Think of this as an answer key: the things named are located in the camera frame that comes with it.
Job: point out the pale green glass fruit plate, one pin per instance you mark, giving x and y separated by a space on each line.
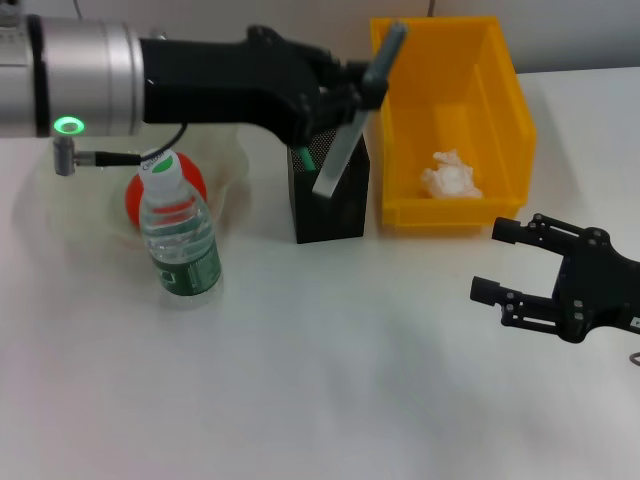
230 160

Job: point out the mint green utility knife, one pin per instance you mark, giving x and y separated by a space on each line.
306 159

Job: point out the white paper ball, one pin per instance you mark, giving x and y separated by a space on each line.
450 177

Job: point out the black mesh pen holder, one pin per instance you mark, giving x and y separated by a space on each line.
345 215

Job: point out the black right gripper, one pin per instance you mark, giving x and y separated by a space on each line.
605 295

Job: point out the red-orange toy orange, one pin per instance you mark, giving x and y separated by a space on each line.
192 175

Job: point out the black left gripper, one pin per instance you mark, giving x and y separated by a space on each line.
225 85

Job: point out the yellow plastic bin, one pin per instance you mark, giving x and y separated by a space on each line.
450 207

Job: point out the clear water bottle green label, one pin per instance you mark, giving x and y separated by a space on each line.
185 250

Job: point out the silver clear pen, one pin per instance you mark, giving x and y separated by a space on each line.
345 145

